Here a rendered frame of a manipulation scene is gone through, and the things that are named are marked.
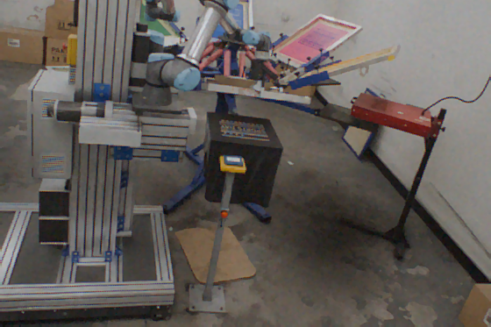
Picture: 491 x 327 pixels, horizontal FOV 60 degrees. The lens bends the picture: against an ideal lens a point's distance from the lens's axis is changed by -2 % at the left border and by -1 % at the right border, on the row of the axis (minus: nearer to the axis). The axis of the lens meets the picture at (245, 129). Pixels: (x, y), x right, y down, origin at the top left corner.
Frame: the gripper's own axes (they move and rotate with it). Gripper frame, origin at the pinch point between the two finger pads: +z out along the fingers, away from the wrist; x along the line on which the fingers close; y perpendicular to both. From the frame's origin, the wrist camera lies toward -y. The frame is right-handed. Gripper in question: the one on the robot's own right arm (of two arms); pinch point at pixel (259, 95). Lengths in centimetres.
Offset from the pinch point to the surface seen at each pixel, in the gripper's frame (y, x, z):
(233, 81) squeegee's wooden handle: 7, -57, -6
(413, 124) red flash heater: -124, -45, 6
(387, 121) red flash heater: -109, -54, 7
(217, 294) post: 6, -16, 126
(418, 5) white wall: -200, -196, -114
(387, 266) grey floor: -129, -54, 117
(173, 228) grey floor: 35, -80, 109
